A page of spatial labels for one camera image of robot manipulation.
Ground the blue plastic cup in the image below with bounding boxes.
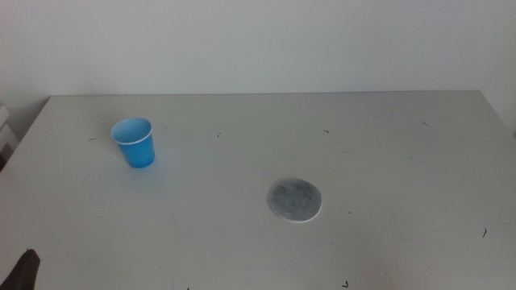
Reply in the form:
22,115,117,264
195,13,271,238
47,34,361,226
110,117,156,169

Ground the grey round cup mat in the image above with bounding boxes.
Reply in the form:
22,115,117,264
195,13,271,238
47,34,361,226
267,178,323,223

